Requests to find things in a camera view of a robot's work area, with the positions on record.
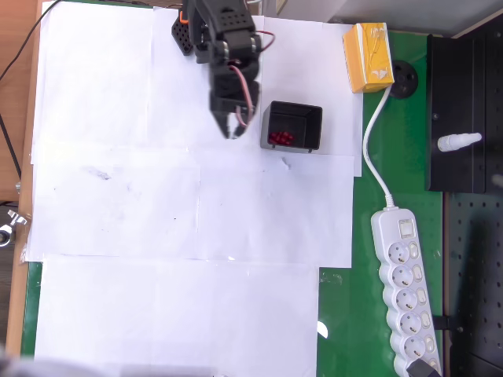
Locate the black open box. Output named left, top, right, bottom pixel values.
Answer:
left=259, top=100, right=324, bottom=155

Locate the yellow box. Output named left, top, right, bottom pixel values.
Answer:
left=342, top=22, right=395, bottom=94

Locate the green pegboard mat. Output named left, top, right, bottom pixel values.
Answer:
left=20, top=0, right=450, bottom=377

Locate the large white paper sheet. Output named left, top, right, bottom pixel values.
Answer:
left=33, top=254, right=321, bottom=377

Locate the white plastic bottle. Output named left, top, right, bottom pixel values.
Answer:
left=436, top=132, right=483, bottom=153

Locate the white power strip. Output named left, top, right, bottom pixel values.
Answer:
left=370, top=207, right=444, bottom=377

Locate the metal wing nut clamp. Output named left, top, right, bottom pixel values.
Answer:
left=0, top=209, right=32, bottom=248

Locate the black pegboard panel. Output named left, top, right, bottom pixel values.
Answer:
left=442, top=23, right=503, bottom=377

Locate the black power plug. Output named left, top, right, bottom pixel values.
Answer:
left=407, top=358, right=440, bottom=377

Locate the red servo wire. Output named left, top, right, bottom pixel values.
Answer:
left=257, top=30, right=277, bottom=53
left=229, top=64, right=255, bottom=128

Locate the white power cable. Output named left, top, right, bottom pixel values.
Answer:
left=362, top=86, right=395, bottom=210

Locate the black round cable grommet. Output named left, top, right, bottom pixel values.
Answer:
left=388, top=60, right=419, bottom=99

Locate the thin black cable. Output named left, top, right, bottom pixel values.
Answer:
left=0, top=0, right=61, bottom=79

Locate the small black bracket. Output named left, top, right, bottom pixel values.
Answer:
left=431, top=313, right=463, bottom=334

